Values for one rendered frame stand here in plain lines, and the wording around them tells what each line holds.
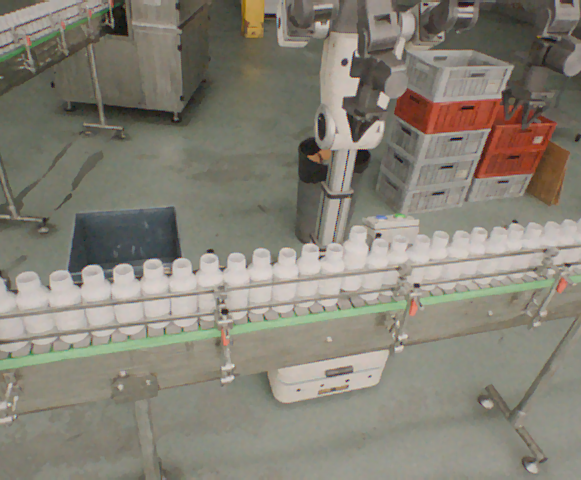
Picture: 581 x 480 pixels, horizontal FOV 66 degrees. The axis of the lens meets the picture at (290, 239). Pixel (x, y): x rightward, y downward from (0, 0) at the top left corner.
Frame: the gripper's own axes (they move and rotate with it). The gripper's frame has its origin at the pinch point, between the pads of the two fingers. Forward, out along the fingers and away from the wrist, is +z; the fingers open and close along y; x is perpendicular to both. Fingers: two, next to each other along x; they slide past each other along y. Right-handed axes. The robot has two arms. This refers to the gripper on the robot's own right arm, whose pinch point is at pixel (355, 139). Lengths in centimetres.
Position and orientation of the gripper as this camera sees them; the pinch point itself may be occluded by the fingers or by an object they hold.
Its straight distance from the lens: 116.1
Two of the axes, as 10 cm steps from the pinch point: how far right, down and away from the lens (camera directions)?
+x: 8.5, -2.1, 4.9
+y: 5.1, 5.8, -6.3
